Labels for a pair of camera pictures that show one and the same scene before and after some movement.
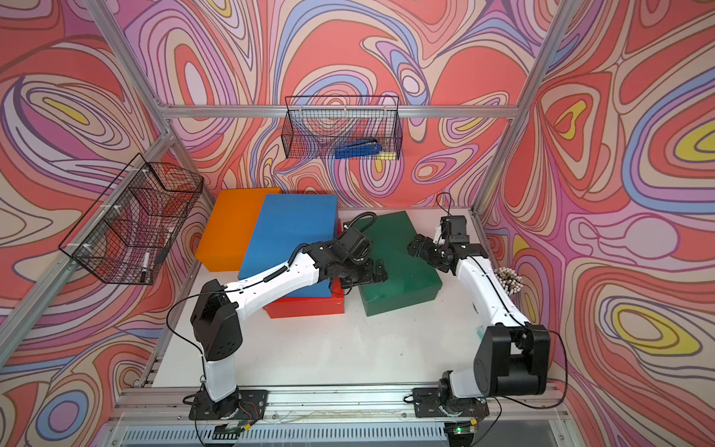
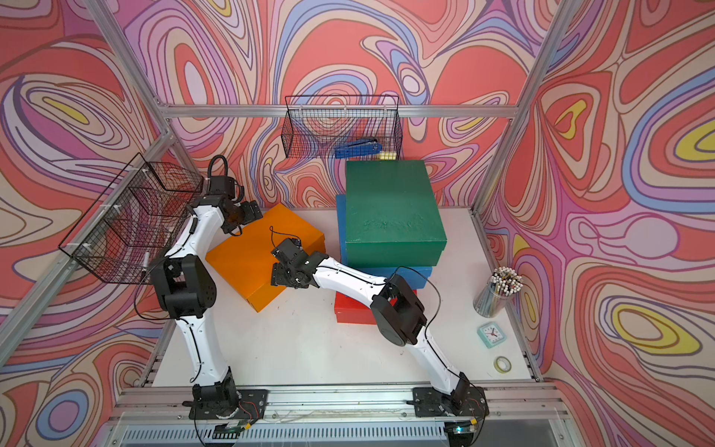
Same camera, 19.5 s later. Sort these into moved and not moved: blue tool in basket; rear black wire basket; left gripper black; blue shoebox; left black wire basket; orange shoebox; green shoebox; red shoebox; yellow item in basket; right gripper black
Moved: blue shoebox; red shoebox; green shoebox; left gripper black; right gripper black; orange shoebox
Not moved: blue tool in basket; yellow item in basket; rear black wire basket; left black wire basket
